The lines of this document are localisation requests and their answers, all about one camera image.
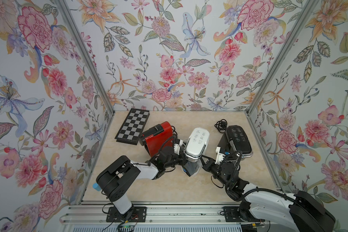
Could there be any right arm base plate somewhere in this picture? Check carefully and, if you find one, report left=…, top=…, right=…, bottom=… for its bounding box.
left=220, top=206, right=265, bottom=222

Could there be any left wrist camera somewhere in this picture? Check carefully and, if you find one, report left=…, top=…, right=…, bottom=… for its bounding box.
left=174, top=139, right=183, bottom=155

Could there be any black white chessboard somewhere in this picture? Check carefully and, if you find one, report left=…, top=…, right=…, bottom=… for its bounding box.
left=115, top=108, right=150, bottom=145

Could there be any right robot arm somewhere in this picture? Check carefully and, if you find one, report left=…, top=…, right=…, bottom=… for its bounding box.
left=201, top=157, right=336, bottom=232

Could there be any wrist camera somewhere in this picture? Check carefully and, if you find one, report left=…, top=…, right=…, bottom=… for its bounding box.
left=174, top=139, right=183, bottom=155
left=215, top=147, right=224, bottom=165

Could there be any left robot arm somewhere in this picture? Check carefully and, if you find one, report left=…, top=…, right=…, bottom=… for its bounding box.
left=96, top=147, right=186, bottom=218

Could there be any red coffee machine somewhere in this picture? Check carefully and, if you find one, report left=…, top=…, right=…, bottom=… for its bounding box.
left=139, top=121, right=174, bottom=158

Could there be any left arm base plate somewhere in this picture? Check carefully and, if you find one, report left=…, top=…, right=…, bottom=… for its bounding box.
left=106, top=206, right=147, bottom=222

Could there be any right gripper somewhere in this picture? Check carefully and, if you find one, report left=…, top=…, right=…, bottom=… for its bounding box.
left=200, top=154, right=230, bottom=189

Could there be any aluminium rail frame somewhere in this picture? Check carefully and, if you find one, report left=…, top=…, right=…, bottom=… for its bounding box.
left=60, top=202, right=292, bottom=232

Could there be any black machine power cord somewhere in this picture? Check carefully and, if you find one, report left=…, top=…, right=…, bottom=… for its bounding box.
left=214, top=118, right=228, bottom=134

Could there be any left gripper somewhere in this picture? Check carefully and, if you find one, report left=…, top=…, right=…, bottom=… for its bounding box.
left=163, top=152, right=193, bottom=169

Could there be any blue cylinder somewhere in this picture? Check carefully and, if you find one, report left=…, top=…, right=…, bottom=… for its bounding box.
left=93, top=183, right=101, bottom=191

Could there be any black coffee machine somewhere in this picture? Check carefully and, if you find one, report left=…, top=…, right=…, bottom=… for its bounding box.
left=217, top=125, right=253, bottom=159

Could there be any white coffee machine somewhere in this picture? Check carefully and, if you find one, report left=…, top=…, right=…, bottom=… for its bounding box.
left=184, top=128, right=210, bottom=163

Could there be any grey cleaning cloth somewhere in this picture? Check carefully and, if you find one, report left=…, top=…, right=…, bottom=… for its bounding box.
left=182, top=160, right=203, bottom=177

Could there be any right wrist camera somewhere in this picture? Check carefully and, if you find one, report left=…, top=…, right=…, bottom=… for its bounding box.
left=215, top=147, right=224, bottom=165

